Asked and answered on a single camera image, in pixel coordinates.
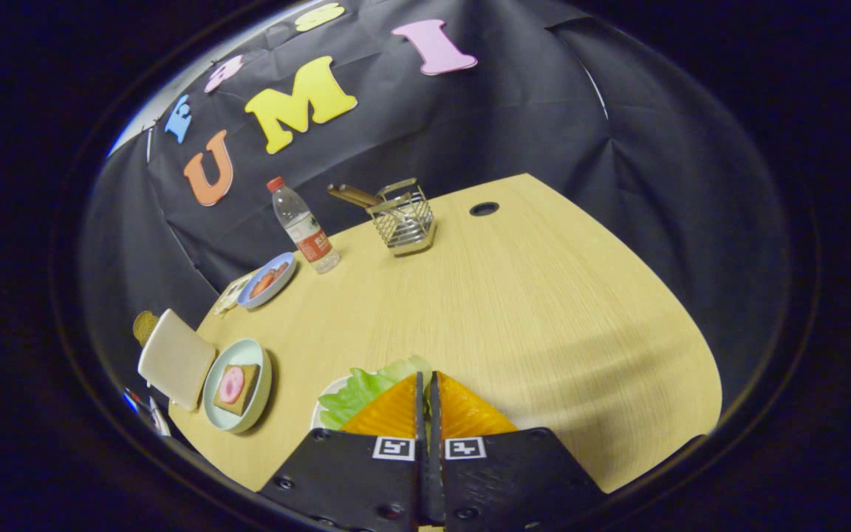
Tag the red meat pieces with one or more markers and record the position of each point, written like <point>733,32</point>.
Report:
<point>268,281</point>

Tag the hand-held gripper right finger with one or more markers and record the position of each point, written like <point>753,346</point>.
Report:
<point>514,473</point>

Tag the bread slice with crust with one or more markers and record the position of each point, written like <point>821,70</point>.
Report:
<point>248,388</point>

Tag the white toaster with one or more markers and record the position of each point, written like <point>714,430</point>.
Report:
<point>174,358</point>

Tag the pink ham slice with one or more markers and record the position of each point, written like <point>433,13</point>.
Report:
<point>231,385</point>

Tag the brown toast slice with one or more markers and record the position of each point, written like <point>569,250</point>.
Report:
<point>143,326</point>

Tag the green lettuce leaf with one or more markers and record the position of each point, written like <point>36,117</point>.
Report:
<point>359,391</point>

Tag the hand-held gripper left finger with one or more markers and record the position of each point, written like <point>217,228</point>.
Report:
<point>351,473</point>

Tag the blue plate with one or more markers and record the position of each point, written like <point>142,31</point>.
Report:
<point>248,300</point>

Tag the white divided seasoning tray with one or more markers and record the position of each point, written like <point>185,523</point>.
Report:
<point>230,295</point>

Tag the black backdrop cloth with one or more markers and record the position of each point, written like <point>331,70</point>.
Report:
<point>544,111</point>

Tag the pale green plate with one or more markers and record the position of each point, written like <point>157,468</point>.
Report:
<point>241,349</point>

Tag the clear plastic water bottle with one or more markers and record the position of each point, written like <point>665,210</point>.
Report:
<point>307,233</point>

